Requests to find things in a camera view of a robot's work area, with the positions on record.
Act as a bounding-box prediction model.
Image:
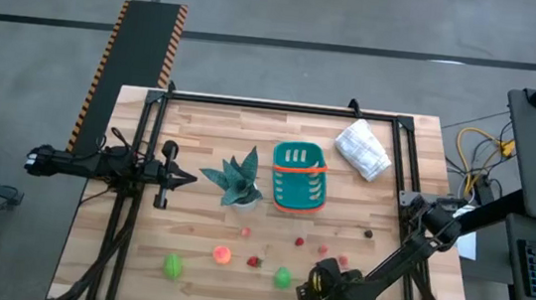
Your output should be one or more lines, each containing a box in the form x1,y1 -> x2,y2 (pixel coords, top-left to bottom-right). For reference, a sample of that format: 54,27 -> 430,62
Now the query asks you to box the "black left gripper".
140,137 -> 202,214

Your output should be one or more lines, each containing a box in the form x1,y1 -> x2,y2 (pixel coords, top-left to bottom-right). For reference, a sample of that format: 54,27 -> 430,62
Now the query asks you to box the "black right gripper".
294,254 -> 368,300

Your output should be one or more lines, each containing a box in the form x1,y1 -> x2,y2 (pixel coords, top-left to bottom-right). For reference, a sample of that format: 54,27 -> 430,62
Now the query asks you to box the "green plastic ball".
162,252 -> 186,282
271,264 -> 295,291

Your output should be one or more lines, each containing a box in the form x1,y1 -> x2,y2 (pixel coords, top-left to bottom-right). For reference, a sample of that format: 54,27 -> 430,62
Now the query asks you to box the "orange toy peach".
211,244 -> 234,267

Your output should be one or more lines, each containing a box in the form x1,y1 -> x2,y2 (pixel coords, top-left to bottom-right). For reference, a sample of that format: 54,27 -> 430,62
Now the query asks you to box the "green snake plant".
196,140 -> 269,212

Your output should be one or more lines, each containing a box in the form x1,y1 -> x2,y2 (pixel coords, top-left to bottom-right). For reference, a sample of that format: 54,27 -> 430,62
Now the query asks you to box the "white plant pot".
228,195 -> 261,216

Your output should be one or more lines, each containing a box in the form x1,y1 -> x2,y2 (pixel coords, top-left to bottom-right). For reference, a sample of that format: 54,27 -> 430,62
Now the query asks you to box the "red toy strawberry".
244,253 -> 265,270

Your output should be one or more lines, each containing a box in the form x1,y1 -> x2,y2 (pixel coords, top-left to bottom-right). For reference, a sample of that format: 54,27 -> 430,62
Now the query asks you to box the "black ramp with hazard stripes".
65,0 -> 190,166

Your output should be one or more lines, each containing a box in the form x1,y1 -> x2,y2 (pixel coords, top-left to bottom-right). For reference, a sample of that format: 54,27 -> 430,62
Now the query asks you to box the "white paper sheet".
454,205 -> 483,262

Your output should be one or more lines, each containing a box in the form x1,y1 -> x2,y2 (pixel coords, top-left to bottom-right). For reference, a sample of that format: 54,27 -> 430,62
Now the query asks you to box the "white folded towel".
329,115 -> 397,185

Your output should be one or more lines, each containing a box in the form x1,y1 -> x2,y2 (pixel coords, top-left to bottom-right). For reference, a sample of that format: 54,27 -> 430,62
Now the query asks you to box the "teal basket with orange handle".
266,138 -> 334,218

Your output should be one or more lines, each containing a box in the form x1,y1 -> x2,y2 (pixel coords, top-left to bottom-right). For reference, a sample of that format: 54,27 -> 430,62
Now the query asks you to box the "black aluminium rig frame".
45,69 -> 497,300

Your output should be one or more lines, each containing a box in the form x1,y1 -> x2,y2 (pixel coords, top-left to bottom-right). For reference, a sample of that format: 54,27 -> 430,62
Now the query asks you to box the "yellow cable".
450,125 -> 518,202

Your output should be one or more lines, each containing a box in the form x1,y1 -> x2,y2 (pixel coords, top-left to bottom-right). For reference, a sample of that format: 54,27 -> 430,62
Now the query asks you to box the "black floor cable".
442,103 -> 510,136

